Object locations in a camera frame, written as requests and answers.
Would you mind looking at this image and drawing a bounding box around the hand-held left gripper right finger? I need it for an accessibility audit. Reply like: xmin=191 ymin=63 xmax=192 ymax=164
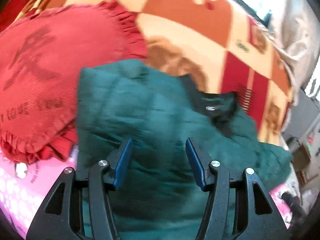
xmin=185 ymin=137 xmax=293 ymax=240

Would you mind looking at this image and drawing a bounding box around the pink penguin print bedsheet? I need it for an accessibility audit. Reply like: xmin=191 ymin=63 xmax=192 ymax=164
xmin=0 ymin=145 xmax=293 ymax=239

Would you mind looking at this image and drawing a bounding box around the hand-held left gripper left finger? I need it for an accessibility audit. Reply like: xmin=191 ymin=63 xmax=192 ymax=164
xmin=25 ymin=137 xmax=133 ymax=240

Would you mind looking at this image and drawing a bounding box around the red heart-shaped frilled pillow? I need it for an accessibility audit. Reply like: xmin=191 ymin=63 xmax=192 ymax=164
xmin=0 ymin=1 xmax=148 ymax=165

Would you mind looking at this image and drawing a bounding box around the dark green puffer jacket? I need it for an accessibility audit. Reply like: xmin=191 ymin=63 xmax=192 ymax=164
xmin=75 ymin=59 xmax=294 ymax=240

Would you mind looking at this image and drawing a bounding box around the beige curtain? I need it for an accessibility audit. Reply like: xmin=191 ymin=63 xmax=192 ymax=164
xmin=270 ymin=0 xmax=318 ymax=107

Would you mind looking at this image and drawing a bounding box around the dark object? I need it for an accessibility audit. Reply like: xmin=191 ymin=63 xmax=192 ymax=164
xmin=280 ymin=192 xmax=308 ymax=221

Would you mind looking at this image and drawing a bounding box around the orange red patterned blanket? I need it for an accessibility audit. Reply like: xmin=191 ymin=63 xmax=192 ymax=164
xmin=15 ymin=0 xmax=295 ymax=146

